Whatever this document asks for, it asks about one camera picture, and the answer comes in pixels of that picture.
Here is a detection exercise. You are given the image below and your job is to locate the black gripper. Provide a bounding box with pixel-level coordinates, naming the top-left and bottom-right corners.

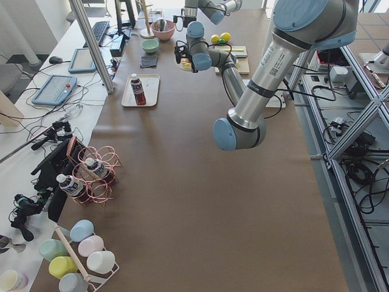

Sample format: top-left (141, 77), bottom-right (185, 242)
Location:
top-left (174, 42), bottom-right (190, 64)

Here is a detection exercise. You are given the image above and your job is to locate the twisted glazed donut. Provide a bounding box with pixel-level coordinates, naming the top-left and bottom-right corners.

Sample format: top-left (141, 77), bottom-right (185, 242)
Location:
top-left (181, 58), bottom-right (192, 70)

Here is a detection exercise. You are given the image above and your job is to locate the white round plate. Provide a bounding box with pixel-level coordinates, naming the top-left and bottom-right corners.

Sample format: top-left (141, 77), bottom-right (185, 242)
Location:
top-left (176, 58), bottom-right (192, 72)

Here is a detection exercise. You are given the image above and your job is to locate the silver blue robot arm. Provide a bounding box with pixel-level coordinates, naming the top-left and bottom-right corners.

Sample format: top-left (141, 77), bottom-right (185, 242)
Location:
top-left (174, 0), bottom-right (359, 151)
top-left (173, 0), bottom-right (243, 29)

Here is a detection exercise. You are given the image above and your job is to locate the cream rabbit serving tray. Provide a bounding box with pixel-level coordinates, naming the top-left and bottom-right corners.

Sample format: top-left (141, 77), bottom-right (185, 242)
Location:
top-left (122, 74), bottom-right (160, 107)

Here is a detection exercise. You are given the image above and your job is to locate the dark drink bottle on tray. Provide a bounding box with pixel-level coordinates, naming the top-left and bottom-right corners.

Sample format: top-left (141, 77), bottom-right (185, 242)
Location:
top-left (130, 74), bottom-right (146, 105)

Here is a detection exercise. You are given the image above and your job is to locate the pink bowl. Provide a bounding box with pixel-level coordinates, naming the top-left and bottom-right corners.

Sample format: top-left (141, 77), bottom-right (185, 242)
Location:
top-left (151, 18), bottom-right (176, 41)

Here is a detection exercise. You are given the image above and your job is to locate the mint green bowl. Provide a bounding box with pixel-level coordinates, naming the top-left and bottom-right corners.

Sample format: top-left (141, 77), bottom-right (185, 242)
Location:
top-left (141, 39), bottom-right (159, 54)

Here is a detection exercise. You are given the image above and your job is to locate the lower yellow lemon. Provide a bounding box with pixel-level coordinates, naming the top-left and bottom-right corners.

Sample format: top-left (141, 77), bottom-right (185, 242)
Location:
top-left (210, 35), bottom-right (219, 44)

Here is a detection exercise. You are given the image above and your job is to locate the yellow lemon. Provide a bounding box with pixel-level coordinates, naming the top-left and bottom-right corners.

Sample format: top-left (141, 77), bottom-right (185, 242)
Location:
top-left (210, 35), bottom-right (219, 44)
top-left (219, 32), bottom-right (231, 43)

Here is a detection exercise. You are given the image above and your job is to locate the grey folded cloth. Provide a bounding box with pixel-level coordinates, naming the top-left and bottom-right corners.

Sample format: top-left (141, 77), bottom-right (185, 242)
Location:
top-left (140, 55), bottom-right (158, 68)

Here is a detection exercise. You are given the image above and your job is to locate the wooden mug tree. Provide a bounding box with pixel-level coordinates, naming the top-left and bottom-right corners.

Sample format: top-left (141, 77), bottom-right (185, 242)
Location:
top-left (136, 0), bottom-right (154, 39)

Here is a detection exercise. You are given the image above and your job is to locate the upper yellow lemon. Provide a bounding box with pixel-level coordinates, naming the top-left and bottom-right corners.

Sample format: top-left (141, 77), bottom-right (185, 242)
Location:
top-left (219, 32), bottom-right (231, 43)

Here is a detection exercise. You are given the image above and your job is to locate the wooden cutting board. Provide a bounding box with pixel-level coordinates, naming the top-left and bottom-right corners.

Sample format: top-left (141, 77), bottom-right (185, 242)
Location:
top-left (223, 46), bottom-right (250, 75)

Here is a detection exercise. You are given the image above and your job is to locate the black keyboard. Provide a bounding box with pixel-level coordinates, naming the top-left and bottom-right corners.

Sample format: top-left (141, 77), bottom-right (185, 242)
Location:
top-left (92, 21), bottom-right (110, 46)

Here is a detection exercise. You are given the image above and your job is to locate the blue teach pendant far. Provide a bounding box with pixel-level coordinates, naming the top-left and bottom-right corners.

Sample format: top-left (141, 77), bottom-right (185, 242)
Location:
top-left (68, 48), bottom-right (96, 74)

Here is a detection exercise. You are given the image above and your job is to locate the blue teach pendant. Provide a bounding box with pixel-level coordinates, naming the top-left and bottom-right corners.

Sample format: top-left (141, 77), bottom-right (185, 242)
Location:
top-left (68, 48), bottom-right (96, 74)
top-left (32, 74), bottom-right (78, 106)

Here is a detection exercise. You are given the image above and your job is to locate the black computer mouse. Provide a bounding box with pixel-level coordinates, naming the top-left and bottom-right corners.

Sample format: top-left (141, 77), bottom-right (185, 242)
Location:
top-left (49, 56), bottom-right (63, 64)

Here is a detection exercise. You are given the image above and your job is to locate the blue teach pendant near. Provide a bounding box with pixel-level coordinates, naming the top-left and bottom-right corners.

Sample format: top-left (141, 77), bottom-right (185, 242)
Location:
top-left (32, 74), bottom-right (78, 106)

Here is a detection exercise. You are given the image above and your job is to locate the bottle in rack rear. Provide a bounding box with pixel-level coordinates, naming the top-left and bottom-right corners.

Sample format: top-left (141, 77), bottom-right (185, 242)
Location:
top-left (85, 158), bottom-right (110, 179)

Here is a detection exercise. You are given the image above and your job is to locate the bottle in rack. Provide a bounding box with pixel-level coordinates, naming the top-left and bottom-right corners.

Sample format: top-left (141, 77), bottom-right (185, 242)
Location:
top-left (85, 158), bottom-right (110, 179)
top-left (56, 174), bottom-right (89, 203)

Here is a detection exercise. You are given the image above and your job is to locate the black tablet stand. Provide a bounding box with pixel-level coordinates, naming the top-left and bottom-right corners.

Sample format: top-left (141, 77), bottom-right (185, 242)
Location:
top-left (31, 138), bottom-right (72, 223)

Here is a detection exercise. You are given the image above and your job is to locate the bottle in rack front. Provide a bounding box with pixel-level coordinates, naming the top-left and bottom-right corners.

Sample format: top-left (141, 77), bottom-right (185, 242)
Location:
top-left (56, 174), bottom-right (89, 203)

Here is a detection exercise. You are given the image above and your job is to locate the blue cup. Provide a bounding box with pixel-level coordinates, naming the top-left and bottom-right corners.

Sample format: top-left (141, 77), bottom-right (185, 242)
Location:
top-left (70, 220), bottom-right (94, 242)

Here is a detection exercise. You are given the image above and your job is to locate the pink cup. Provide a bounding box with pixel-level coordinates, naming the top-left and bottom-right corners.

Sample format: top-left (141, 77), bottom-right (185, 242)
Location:
top-left (78, 235), bottom-right (104, 257)

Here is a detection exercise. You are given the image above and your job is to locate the black handheld device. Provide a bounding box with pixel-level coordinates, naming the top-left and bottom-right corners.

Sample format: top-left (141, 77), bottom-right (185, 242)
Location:
top-left (10, 194), bottom-right (47, 242)

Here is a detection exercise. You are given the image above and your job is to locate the white cup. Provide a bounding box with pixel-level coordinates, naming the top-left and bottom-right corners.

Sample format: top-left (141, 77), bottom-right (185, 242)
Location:
top-left (86, 251), bottom-right (115, 274)

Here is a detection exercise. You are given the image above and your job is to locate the mint green cup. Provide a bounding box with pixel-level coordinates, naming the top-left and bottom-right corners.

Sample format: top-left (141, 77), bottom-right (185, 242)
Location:
top-left (39, 239), bottom-right (68, 262)

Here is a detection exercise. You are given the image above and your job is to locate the yellow cup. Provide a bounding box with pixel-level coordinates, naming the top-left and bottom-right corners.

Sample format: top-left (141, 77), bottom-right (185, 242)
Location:
top-left (49, 256), bottom-right (78, 279)

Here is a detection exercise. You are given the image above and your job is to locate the white cup rack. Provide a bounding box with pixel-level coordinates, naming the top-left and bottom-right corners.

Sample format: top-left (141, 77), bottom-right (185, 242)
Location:
top-left (53, 223), bottom-right (120, 291)

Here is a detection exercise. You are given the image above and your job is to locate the grey cup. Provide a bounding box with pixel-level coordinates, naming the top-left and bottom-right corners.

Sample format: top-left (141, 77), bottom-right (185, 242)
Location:
top-left (58, 273), bottom-right (88, 292)

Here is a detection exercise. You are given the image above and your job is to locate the cream paper cup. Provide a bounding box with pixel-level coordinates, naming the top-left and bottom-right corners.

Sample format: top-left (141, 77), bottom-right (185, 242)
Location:
top-left (1, 269), bottom-right (29, 291)

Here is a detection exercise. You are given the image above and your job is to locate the aluminium frame post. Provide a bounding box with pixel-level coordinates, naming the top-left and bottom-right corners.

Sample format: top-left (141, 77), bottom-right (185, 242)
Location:
top-left (69, 0), bottom-right (114, 94)

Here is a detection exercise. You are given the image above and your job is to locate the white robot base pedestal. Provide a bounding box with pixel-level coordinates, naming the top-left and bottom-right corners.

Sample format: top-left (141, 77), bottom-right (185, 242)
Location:
top-left (240, 30), bottom-right (286, 108)

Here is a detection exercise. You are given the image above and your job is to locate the black tripod camera mount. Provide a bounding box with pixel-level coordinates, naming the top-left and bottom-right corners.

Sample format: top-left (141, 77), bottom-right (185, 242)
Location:
top-left (1, 117), bottom-right (73, 163)

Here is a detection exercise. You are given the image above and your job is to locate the copper wire bottle rack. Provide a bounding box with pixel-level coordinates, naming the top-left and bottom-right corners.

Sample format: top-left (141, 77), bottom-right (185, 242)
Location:
top-left (66, 137), bottom-right (122, 207)

